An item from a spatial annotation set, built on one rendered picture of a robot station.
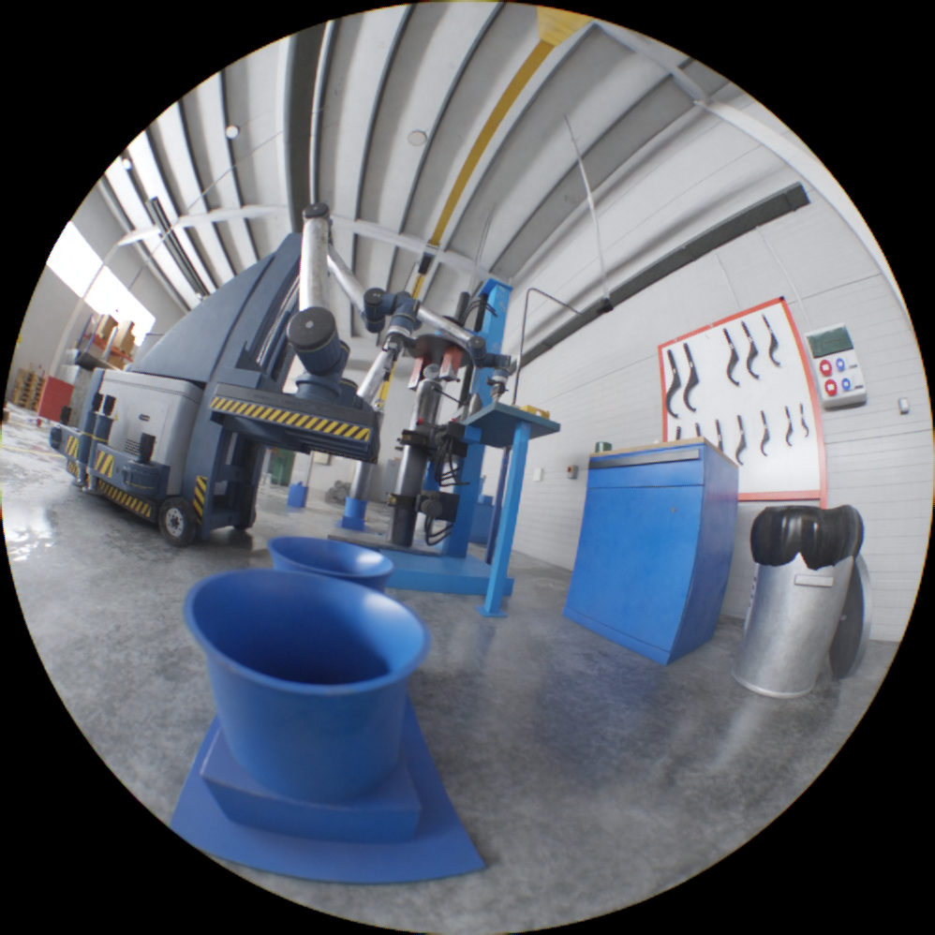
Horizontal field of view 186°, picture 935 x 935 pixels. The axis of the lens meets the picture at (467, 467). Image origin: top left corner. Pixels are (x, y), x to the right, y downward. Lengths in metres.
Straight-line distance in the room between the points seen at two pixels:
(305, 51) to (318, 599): 6.04
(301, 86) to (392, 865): 6.45
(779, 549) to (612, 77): 6.59
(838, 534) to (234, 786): 1.43
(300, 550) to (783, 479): 2.56
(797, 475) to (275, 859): 2.60
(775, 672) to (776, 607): 0.24
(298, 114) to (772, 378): 6.80
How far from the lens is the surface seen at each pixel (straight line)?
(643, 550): 1.37
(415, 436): 2.10
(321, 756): 0.34
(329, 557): 0.80
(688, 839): 0.72
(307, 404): 1.26
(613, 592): 1.47
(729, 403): 2.63
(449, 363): 2.36
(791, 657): 1.26
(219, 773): 0.46
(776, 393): 2.55
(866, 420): 2.50
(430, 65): 7.13
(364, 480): 3.50
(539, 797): 0.67
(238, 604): 0.45
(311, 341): 1.14
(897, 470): 2.47
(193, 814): 0.60
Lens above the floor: 0.53
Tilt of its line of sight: 8 degrees up
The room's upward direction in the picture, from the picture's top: 10 degrees clockwise
